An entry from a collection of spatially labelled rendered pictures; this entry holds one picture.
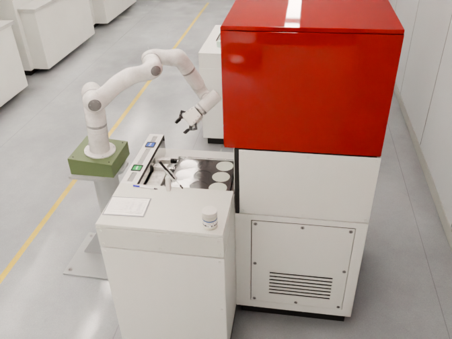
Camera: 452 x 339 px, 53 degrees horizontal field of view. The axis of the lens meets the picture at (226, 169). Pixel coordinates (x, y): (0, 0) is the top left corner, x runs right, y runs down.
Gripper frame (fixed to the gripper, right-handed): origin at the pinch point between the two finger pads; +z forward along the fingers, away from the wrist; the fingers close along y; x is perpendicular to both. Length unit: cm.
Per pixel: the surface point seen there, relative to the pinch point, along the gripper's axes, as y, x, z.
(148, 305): -78, 31, 71
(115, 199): -30, 55, 44
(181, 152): -9.2, -10.2, 11.2
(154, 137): 4.6, 5.2, 16.7
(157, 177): -24.2, 23.0, 26.7
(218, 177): -47, 19, 0
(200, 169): -35.1, 15.4, 5.6
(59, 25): 364, -267, 72
